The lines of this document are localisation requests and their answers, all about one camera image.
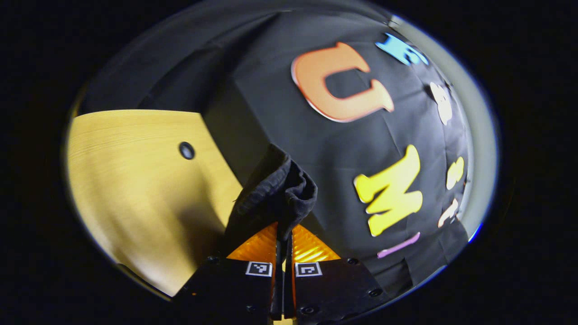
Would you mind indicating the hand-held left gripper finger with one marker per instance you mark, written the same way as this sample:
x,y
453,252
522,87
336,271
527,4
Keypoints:
x,y
287,271
279,271

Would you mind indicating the dark jeans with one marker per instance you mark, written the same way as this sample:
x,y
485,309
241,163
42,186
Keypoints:
x,y
280,189

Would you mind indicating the black backdrop cloth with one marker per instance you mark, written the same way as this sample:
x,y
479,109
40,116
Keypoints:
x,y
271,99

